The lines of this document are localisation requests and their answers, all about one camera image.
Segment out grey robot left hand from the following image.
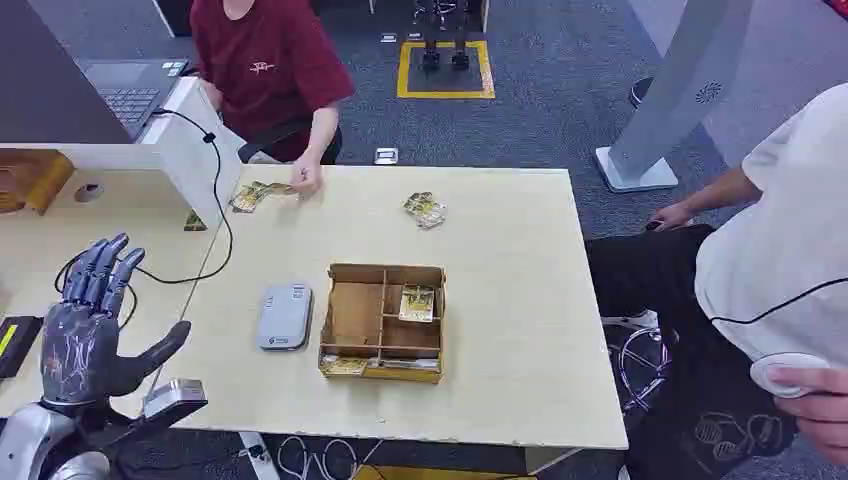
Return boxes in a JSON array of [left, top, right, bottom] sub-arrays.
[[39, 231, 193, 407]]

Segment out white-shirted person's right hand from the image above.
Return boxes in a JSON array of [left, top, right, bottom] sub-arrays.
[[650, 201, 696, 233]]

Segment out red-shirted person's hand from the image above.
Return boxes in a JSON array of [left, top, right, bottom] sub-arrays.
[[290, 150, 325, 197]]

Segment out white-shirted person's left hand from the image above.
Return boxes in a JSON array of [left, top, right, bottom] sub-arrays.
[[766, 365, 848, 466]]

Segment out white round handheld device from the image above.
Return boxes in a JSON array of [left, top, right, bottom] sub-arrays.
[[749, 351, 833, 401]]

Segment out black office chair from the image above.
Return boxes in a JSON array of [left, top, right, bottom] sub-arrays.
[[236, 117, 314, 165]]

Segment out black device with yellow label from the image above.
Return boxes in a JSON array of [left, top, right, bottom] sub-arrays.
[[0, 315, 45, 381]]

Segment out person in white shirt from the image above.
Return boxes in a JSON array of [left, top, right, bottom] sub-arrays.
[[585, 82, 848, 480]]

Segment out person in red shirt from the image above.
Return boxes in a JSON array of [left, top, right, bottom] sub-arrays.
[[190, 0, 356, 197]]

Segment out white desk partition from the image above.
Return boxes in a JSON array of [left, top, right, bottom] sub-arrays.
[[0, 76, 244, 231]]

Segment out black shoe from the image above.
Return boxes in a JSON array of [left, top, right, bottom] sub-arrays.
[[627, 76, 656, 111]]

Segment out white pillar stand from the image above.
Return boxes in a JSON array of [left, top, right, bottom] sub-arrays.
[[594, 0, 758, 195]]

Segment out grey flat case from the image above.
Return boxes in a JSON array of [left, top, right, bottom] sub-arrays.
[[256, 283, 315, 353]]

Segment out wooden divided card box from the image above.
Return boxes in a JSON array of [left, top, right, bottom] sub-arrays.
[[317, 262, 447, 386]]

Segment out chrome stool base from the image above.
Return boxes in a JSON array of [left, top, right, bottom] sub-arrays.
[[601, 309, 676, 413]]

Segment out yellow card in box compartment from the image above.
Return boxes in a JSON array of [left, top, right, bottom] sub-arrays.
[[398, 284, 437, 325]]

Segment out brown wooden object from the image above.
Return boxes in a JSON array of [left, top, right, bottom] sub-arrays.
[[0, 148, 76, 217]]

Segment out grey laptop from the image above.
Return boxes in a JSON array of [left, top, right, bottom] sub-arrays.
[[74, 58, 191, 144]]

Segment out black robot legs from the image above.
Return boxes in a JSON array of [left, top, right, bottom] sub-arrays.
[[411, 0, 473, 73]]

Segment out yellow card in box slot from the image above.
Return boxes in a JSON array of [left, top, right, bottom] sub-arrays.
[[320, 356, 370, 378]]

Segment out white table leg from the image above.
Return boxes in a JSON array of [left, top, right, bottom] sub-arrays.
[[237, 431, 282, 480]]

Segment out grey cards in box slot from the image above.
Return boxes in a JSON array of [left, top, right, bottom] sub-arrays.
[[376, 358, 443, 372]]

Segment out yellow object under table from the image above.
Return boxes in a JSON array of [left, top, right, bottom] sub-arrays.
[[349, 463, 538, 480]]

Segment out black cable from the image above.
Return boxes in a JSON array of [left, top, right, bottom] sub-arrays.
[[54, 107, 235, 331]]

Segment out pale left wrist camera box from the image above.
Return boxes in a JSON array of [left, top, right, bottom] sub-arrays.
[[141, 377, 209, 425]]

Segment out black cord on white shirt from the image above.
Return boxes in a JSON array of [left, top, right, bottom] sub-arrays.
[[707, 276, 848, 327]]

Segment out white cables under table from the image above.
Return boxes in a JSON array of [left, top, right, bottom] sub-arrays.
[[276, 435, 386, 480]]

